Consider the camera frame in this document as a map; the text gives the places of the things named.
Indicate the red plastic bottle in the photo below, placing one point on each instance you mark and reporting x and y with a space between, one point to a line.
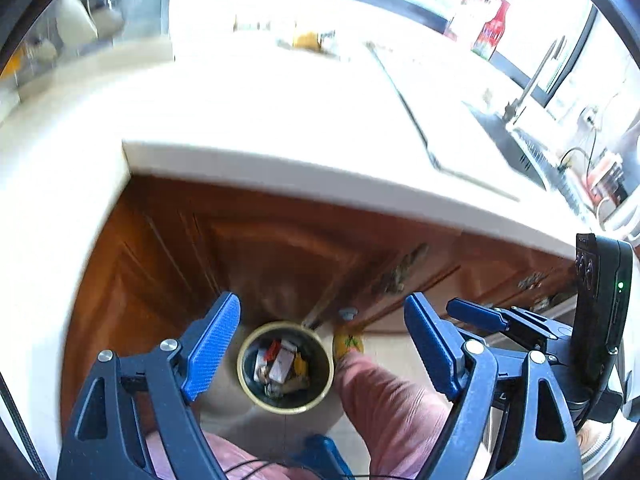
492 30

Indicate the wooden kitchen cabinet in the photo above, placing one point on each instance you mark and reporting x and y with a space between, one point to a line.
280 250

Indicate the white jug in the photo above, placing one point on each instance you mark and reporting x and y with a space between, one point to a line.
75 20

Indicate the yellow wrapper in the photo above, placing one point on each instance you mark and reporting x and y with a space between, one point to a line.
300 362

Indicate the steel kitchen sink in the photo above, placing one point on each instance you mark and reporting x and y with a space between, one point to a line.
520 150

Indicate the steel faucet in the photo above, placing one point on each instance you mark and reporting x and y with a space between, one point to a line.
537 72

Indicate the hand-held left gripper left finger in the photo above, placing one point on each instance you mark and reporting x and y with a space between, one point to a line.
212 345

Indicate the glass jar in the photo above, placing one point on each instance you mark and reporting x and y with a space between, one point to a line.
609 180

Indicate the white round rim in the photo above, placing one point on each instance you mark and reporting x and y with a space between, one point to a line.
607 452

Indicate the white carton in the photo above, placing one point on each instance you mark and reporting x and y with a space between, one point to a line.
283 362

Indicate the yellow slipper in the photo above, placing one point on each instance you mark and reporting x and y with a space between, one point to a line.
348 342

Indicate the white board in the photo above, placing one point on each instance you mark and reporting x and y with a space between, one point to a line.
450 125

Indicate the blue trash bin cream rim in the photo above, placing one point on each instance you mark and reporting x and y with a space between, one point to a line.
315 385

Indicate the person's pink trouser legs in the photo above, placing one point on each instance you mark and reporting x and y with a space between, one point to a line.
395 410

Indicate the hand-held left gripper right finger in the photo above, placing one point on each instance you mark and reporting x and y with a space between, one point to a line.
432 345

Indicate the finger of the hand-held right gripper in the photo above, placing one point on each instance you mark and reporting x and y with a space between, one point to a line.
475 314
540 321

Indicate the red snack packet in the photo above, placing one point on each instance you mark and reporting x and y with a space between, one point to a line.
274 350

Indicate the person's left leg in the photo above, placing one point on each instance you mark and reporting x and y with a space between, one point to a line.
235 462

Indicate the yellow item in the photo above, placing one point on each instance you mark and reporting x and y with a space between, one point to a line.
305 40

